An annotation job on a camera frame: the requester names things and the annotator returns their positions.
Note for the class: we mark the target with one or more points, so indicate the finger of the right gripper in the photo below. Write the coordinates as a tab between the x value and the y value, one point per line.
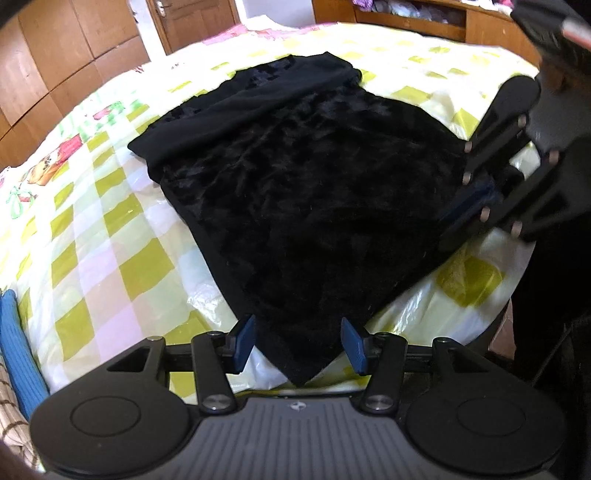
469	201

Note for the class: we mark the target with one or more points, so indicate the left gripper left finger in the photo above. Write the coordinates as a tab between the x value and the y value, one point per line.
215	355

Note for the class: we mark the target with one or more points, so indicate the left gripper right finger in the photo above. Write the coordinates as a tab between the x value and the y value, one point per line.
381	356

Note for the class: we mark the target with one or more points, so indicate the black sweater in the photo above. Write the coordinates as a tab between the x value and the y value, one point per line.
311	199

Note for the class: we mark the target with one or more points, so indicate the white gloved right hand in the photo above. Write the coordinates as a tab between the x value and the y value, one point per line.
560	31

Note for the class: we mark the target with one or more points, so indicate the checkered bed quilt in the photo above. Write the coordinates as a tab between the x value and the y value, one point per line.
97	257

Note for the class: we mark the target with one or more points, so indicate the wooden side cabinet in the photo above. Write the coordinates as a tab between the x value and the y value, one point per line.
462	21

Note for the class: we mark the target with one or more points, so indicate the blue folded garment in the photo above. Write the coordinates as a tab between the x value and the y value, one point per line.
27	381

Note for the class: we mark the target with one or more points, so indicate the beige plaid folded garment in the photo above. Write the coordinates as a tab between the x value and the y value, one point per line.
14	427

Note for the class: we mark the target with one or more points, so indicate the wooden door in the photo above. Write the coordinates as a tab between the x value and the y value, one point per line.
180	23

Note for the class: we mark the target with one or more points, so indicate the wooden wardrobe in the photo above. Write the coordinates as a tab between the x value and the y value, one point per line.
54	54

